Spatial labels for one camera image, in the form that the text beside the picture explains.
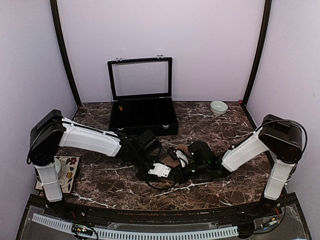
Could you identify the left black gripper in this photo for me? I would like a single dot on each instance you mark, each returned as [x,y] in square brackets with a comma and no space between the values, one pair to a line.
[147,178]

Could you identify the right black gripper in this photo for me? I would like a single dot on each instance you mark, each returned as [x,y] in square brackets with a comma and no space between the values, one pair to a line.
[182,178]

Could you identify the tan brown sock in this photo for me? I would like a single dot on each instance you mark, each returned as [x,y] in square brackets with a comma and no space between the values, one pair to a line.
[170,162]

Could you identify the black display case glass lid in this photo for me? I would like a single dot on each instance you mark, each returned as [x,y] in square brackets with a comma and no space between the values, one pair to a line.
[143,87]

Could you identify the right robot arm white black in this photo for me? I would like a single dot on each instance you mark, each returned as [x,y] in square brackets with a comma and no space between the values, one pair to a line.
[286,139]

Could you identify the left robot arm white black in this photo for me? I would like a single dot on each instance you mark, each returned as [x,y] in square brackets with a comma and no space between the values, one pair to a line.
[55,131]

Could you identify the pale green bowl at back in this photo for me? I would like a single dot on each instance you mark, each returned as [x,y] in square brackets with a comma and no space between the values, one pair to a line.
[218,107]

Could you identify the floral patterned mat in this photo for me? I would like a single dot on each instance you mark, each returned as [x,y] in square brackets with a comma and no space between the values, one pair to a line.
[69,171]

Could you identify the green circuit board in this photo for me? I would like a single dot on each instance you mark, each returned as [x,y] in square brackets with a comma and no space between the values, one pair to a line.
[81,230]

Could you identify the pale green bowl on mat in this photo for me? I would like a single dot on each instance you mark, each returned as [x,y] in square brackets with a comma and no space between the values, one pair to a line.
[58,166]

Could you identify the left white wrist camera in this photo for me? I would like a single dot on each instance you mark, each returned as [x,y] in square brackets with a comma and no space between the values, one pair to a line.
[160,170]

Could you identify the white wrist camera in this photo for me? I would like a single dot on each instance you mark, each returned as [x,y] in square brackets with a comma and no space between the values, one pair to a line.
[160,170]
[178,156]

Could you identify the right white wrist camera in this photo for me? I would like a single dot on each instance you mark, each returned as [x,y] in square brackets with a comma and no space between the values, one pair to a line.
[178,156]

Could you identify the black front rail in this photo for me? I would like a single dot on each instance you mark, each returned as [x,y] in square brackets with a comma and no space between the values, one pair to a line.
[239,214]

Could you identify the white slotted cable duct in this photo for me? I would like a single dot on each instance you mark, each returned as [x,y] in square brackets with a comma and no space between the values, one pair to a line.
[138,232]

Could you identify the left black frame post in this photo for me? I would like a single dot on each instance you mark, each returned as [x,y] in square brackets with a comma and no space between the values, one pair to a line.
[63,51]

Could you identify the black frame post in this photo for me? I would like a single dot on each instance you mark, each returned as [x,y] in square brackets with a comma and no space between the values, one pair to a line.
[258,52]
[63,51]

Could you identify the right black frame post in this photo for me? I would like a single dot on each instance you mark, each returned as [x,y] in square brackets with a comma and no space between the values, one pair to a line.
[258,52]

